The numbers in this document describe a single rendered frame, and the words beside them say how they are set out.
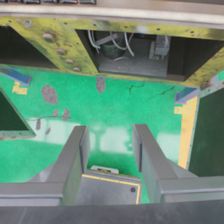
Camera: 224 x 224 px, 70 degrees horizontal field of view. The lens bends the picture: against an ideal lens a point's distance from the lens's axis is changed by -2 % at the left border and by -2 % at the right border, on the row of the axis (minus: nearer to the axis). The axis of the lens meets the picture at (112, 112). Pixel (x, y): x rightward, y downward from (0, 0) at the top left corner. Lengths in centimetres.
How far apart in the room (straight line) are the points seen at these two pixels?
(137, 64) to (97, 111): 87
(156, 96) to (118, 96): 39
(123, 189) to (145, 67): 96
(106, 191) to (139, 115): 78
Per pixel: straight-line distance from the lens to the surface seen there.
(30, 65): 123
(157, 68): 100
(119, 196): 146
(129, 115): 168
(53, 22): 64
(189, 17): 55
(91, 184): 147
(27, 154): 204
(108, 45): 86
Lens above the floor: 168
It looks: 81 degrees down
